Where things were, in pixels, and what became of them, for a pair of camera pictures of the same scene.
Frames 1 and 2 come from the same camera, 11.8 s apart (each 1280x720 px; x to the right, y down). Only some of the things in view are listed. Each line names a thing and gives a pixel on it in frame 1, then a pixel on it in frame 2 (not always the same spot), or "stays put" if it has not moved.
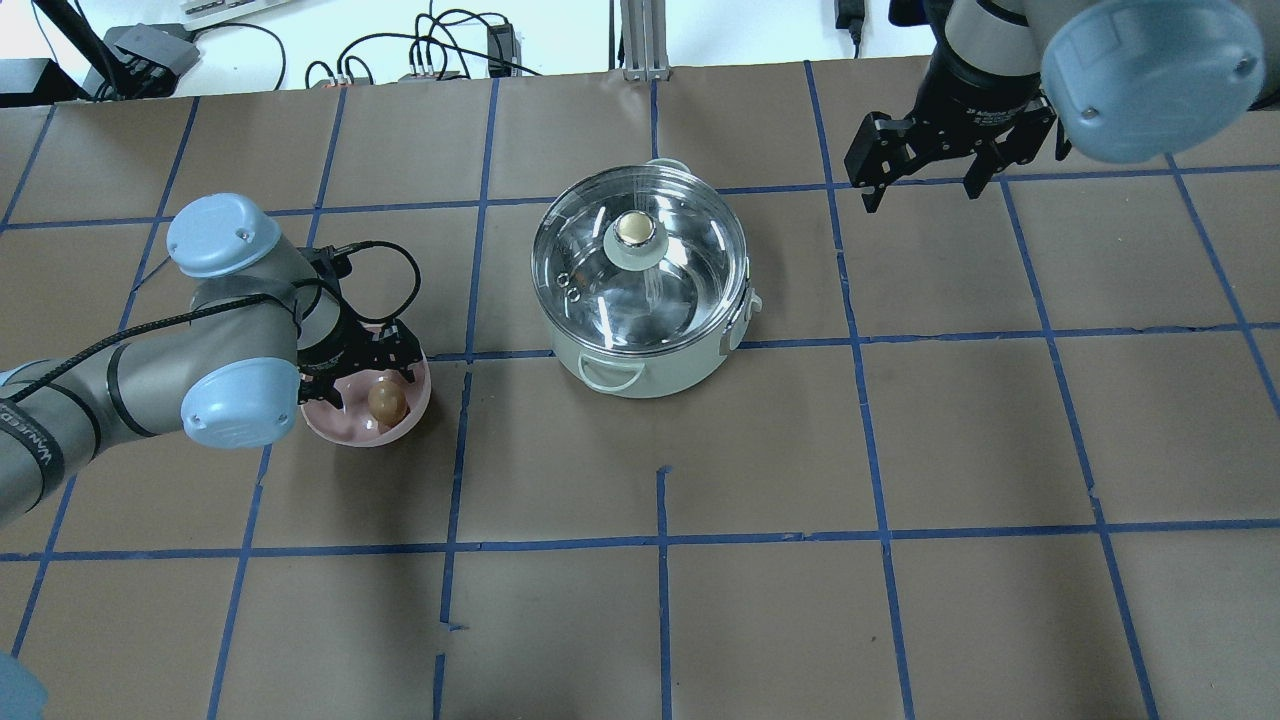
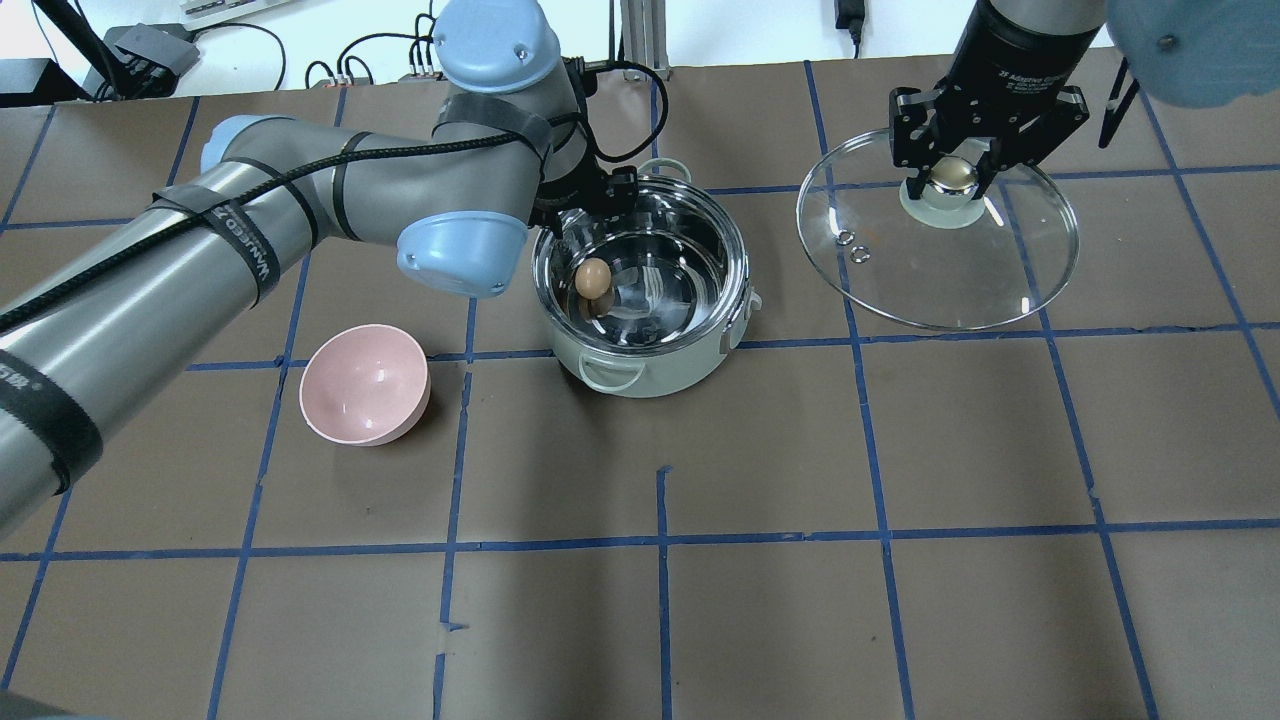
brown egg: (387, 402) → (593, 278)
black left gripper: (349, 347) → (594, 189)
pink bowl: (352, 424) stays put
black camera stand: (130, 61) stays put
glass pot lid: (641, 260) → (945, 262)
